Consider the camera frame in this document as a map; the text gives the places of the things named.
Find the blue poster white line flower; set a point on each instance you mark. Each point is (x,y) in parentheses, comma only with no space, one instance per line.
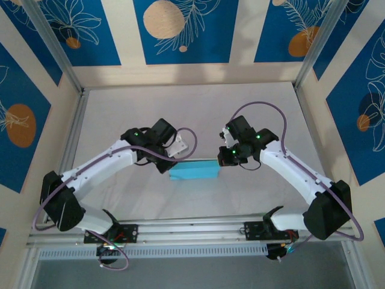
(33,36)
(337,39)

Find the blue poster orange circle fern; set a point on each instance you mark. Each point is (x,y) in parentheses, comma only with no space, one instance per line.
(270,36)

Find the blue poster peach circle fern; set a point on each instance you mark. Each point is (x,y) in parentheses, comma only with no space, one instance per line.
(210,45)

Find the black controller box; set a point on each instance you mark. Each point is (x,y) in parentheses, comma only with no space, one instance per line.
(275,253)
(102,252)

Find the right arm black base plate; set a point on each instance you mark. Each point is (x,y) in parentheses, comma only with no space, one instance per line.
(252,230)

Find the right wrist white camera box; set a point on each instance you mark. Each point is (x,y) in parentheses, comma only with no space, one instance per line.
(227,137)

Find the aluminium side rail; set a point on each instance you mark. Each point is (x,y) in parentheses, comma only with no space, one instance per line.
(76,126)

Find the white and blue paper box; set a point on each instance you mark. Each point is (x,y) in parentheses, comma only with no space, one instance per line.
(195,171)

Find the blue poster orange dot flower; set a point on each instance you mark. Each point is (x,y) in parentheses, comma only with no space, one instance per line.
(346,135)
(102,45)

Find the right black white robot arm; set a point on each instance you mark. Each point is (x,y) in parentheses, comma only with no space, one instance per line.
(294,171)

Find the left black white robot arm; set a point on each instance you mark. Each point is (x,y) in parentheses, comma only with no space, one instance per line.
(99,165)

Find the blue poster orange circle flower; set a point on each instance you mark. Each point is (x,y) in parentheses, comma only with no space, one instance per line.
(18,90)

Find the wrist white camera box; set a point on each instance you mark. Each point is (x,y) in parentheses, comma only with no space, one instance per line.
(227,137)
(179,147)

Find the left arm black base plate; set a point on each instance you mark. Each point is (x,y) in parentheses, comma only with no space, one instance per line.
(132,233)

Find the aluminium frame post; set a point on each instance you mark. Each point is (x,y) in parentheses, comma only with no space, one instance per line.
(54,45)
(316,39)

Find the aluminium mounting rail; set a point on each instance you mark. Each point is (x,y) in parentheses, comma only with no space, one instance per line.
(192,228)

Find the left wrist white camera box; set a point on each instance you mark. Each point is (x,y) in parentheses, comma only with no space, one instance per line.
(179,147)

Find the white table mat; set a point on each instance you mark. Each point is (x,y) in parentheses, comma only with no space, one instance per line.
(114,99)

